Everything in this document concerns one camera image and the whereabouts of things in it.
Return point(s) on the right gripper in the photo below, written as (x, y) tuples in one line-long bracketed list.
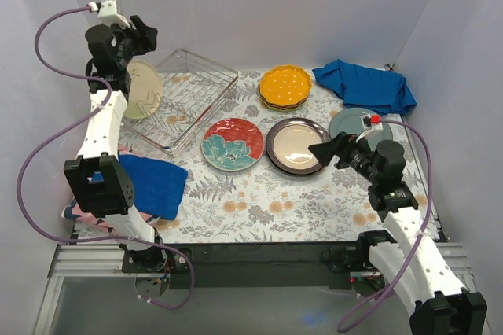
[(340, 149)]

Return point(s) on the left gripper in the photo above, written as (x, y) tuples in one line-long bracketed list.
[(136, 36)]

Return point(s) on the grey-blue plate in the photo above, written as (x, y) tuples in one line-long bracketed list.
[(350, 121)]

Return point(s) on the brown rim beige plate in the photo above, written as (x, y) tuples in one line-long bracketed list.
[(287, 145)]

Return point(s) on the cream plate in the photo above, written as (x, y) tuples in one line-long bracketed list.
[(146, 90)]

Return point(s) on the pink polka dot plate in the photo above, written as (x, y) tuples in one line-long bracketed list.
[(263, 99)]

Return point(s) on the yellow polka dot plate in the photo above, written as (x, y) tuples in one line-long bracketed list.
[(285, 85)]

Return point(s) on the green polka dot plate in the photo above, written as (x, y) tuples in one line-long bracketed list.
[(282, 109)]

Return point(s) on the red blue floral plate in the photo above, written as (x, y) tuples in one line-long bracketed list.
[(232, 144)]

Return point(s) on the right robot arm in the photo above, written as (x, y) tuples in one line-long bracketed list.
[(436, 300)]

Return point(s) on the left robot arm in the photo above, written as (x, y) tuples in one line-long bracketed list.
[(109, 83)]

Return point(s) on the blue cloth at back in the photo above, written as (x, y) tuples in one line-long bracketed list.
[(380, 91)]

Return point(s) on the floral tablecloth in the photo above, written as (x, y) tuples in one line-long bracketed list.
[(262, 203)]

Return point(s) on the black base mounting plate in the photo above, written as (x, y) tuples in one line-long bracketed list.
[(330, 264)]

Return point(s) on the blue folded towel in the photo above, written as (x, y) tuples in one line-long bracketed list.
[(154, 187)]

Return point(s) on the pink patterned cloth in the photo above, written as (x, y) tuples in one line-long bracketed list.
[(73, 211)]

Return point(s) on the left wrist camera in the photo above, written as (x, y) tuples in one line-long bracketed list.
[(108, 13)]

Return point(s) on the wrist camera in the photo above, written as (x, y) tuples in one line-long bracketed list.
[(372, 126), (108, 13)]

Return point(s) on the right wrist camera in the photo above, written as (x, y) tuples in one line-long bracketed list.
[(372, 126)]

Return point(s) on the wire dish rack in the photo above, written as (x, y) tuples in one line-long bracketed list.
[(194, 88)]

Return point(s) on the aluminium frame rail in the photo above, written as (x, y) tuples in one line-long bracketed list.
[(84, 261)]

